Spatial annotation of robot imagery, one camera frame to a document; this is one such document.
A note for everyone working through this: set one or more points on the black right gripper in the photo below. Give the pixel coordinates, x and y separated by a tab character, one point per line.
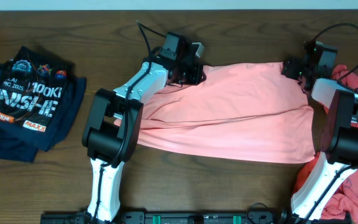
289	66

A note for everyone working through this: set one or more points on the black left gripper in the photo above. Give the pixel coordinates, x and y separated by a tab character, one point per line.
195	69

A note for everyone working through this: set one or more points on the pink t-shirt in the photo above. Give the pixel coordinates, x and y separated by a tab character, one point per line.
245	111

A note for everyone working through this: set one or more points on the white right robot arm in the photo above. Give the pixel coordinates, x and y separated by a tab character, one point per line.
338	153

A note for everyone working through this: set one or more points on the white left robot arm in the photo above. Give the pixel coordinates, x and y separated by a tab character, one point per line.
113	125

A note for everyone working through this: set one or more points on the red crumpled t-shirt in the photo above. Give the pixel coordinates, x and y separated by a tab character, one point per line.
345	199

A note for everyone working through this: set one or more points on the black printed folded t-shirt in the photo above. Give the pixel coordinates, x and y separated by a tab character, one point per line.
31	86

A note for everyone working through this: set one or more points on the navy blue folded t-shirt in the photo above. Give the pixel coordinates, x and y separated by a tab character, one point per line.
21	144

